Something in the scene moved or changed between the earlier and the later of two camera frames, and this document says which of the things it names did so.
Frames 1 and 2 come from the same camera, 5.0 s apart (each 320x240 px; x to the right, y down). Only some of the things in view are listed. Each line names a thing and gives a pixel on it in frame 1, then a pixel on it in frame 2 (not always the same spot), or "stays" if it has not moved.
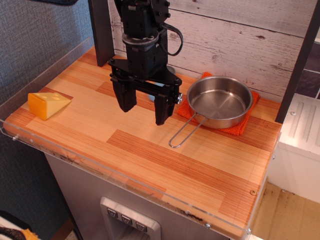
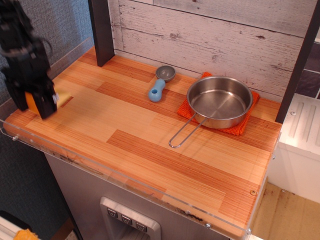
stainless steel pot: (222, 101) stays
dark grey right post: (309, 42) stays
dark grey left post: (101, 22) stays
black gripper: (146, 65) → (28, 67)
